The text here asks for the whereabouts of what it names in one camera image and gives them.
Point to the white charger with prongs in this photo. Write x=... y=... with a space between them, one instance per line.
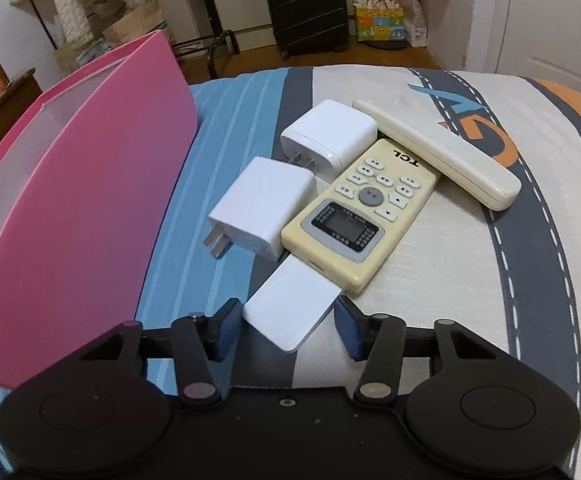
x=258 y=204

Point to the black suitcase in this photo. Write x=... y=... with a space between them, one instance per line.
x=309 y=26

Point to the colourful gift bag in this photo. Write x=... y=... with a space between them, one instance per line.
x=379 y=20

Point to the yellowed TCL remote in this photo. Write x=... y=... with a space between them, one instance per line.
x=352 y=227

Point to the long cream remote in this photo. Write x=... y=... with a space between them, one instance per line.
x=477 y=173

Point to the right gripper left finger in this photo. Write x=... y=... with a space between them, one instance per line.
x=96 y=408

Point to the white charger top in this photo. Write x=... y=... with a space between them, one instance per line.
x=331 y=135

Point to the black clothes rack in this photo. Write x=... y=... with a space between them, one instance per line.
x=195 y=26

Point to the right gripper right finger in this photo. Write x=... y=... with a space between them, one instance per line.
x=458 y=394

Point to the white power bank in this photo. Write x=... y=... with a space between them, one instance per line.
x=290 y=304

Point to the striped bed duvet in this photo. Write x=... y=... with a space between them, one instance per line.
x=512 y=276

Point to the brown paper bag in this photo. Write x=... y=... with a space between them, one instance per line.
x=141 y=21

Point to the pink storage box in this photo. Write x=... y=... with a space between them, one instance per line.
x=86 y=175

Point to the wooden nightstand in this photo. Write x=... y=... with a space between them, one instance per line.
x=16 y=98

